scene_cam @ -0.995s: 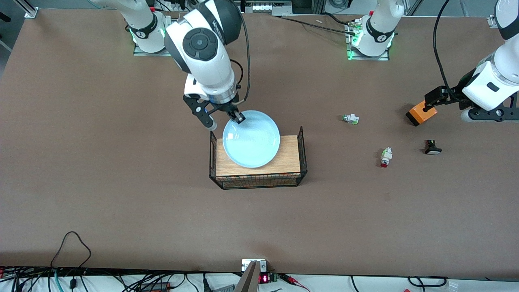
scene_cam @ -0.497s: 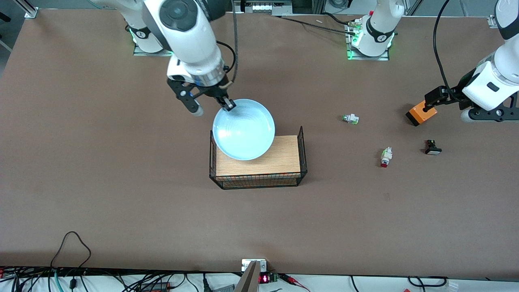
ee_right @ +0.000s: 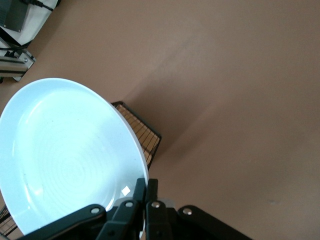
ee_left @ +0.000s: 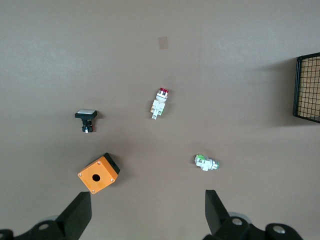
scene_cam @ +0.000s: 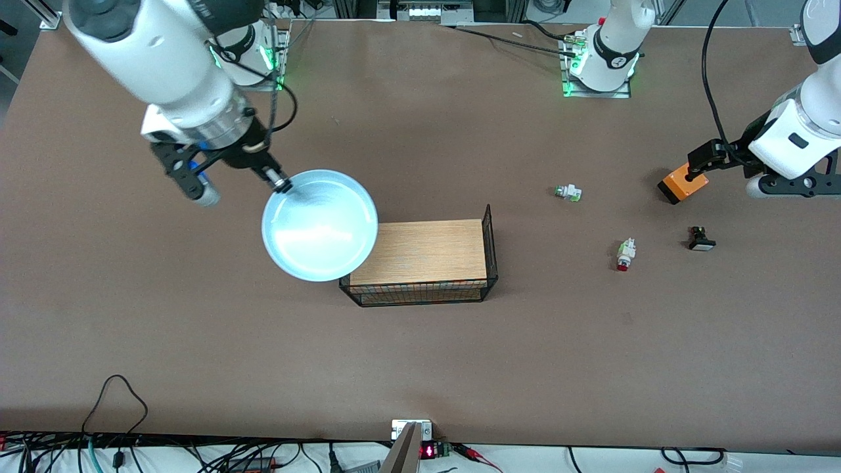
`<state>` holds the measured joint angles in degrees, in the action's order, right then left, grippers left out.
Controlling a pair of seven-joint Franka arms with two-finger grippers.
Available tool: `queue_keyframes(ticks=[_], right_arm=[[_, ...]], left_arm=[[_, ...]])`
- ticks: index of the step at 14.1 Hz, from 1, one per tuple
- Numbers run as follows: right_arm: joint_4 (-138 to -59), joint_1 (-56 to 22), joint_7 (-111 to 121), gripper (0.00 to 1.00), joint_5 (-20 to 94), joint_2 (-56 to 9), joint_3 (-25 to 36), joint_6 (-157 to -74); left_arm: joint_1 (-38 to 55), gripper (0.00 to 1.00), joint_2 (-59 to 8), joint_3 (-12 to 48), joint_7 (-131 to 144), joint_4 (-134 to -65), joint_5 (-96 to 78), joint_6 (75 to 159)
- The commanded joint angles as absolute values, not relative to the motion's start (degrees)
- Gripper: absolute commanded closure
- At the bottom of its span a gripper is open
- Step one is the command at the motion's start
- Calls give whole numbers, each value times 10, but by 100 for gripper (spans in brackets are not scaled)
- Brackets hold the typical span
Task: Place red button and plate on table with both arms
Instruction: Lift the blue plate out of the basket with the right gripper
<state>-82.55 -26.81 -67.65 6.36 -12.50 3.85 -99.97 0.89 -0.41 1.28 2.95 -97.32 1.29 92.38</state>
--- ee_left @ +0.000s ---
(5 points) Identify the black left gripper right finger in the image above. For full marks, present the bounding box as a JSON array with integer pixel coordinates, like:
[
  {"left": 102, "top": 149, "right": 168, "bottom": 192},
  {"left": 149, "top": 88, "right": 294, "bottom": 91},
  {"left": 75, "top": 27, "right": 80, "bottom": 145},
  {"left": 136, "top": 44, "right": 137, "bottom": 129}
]
[{"left": 203, "top": 189, "right": 251, "bottom": 240}]

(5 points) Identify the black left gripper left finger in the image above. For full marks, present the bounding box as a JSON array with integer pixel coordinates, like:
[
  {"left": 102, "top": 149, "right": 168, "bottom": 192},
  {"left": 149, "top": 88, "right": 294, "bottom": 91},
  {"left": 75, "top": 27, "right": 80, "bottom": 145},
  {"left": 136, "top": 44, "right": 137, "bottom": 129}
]
[{"left": 24, "top": 191, "right": 93, "bottom": 240}]

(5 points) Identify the red push button switch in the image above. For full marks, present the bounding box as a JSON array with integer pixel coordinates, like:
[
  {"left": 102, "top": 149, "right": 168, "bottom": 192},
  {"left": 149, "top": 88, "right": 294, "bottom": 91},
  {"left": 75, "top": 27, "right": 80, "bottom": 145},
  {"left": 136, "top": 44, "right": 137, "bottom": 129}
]
[{"left": 149, "top": 87, "right": 170, "bottom": 120}]

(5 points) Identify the black square white-cap button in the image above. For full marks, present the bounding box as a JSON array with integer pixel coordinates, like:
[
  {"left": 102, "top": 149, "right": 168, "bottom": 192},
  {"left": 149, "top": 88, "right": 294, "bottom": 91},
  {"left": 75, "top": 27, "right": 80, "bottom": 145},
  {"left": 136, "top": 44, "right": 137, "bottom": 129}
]
[{"left": 74, "top": 108, "right": 99, "bottom": 134}]

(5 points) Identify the brown tape patch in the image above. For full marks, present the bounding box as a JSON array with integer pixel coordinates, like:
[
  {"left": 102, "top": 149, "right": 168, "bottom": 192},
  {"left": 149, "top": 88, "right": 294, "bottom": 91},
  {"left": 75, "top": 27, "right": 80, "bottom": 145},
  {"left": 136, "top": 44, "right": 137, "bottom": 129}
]
[{"left": 158, "top": 36, "right": 169, "bottom": 50}]

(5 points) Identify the orange button enclosure box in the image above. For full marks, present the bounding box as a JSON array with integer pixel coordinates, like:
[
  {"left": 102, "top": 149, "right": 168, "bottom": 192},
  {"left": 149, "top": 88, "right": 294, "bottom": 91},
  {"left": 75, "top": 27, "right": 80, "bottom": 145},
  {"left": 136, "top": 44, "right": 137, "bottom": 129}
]
[{"left": 77, "top": 152, "right": 121, "bottom": 195}]

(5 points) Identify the green push button switch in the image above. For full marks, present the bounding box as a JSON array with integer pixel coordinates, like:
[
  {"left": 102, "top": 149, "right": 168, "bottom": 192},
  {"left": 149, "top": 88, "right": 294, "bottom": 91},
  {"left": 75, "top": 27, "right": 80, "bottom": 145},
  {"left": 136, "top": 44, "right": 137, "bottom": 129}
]
[{"left": 194, "top": 154, "right": 221, "bottom": 173}]

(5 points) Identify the black wire rack wooden top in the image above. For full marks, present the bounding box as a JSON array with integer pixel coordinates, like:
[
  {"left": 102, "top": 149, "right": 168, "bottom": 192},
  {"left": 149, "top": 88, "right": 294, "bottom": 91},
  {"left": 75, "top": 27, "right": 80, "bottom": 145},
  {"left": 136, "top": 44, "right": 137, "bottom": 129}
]
[{"left": 292, "top": 51, "right": 320, "bottom": 125}]

